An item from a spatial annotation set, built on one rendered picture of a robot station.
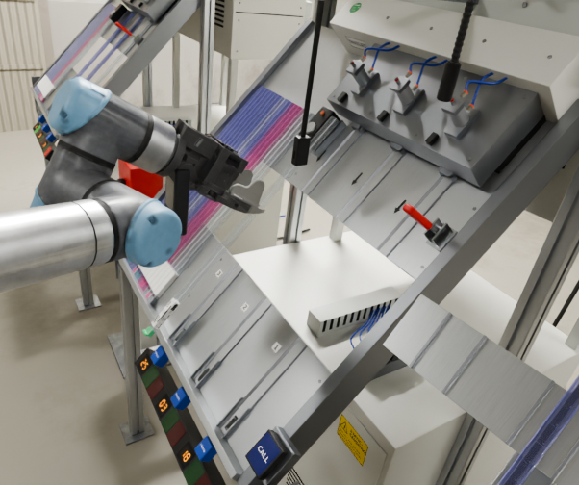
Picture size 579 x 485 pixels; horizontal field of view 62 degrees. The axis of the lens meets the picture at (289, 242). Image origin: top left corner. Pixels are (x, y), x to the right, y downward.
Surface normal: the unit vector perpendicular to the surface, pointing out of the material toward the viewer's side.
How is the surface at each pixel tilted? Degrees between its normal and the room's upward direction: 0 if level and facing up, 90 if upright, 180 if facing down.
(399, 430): 0
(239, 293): 48
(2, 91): 90
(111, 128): 80
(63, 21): 90
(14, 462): 0
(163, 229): 90
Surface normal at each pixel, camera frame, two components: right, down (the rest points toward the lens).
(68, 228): 0.72, -0.33
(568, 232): -0.85, 0.18
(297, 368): -0.54, -0.45
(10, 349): 0.12, -0.86
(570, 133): 0.51, 0.49
